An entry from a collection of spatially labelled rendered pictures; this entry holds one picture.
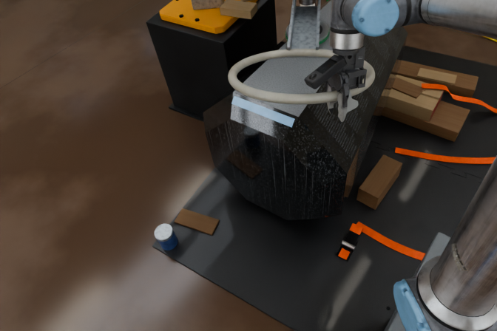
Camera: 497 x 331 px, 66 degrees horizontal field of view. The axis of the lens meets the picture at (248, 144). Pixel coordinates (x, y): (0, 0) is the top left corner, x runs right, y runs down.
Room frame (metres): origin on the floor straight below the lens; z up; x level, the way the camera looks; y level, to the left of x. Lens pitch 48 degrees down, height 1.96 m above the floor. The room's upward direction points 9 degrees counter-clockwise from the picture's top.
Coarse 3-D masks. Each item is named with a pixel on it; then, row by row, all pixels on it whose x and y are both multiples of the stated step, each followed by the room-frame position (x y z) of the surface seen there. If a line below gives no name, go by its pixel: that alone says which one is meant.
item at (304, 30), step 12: (300, 12) 1.54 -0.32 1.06; (312, 12) 1.52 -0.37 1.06; (300, 24) 1.44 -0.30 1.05; (312, 24) 1.43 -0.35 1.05; (288, 36) 1.31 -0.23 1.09; (300, 36) 1.36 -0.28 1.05; (312, 36) 1.35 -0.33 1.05; (288, 48) 1.24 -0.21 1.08; (300, 48) 1.28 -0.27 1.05; (312, 48) 1.27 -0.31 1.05
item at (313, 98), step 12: (252, 60) 1.19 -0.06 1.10; (264, 60) 1.22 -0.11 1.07; (372, 72) 0.94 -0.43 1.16; (240, 84) 0.94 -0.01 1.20; (252, 96) 0.87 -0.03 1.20; (264, 96) 0.85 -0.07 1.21; (276, 96) 0.83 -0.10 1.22; (288, 96) 0.82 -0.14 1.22; (300, 96) 0.81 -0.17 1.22; (312, 96) 0.81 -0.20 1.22; (324, 96) 0.80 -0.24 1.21; (336, 96) 0.81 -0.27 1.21
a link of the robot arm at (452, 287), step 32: (480, 192) 0.28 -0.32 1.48; (480, 224) 0.24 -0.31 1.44; (448, 256) 0.26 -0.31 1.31; (480, 256) 0.22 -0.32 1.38; (416, 288) 0.26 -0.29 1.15; (448, 288) 0.22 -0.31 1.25; (480, 288) 0.20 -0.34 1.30; (416, 320) 0.21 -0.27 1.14; (448, 320) 0.19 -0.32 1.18; (480, 320) 0.18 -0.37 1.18
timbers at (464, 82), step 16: (416, 64) 2.20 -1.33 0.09; (464, 80) 1.95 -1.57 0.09; (464, 96) 1.86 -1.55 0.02; (384, 112) 1.80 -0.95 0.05; (400, 112) 1.73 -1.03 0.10; (448, 112) 1.66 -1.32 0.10; (464, 112) 1.64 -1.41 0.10; (416, 128) 1.65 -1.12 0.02; (432, 128) 1.58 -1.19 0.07; (448, 128) 1.53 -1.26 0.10
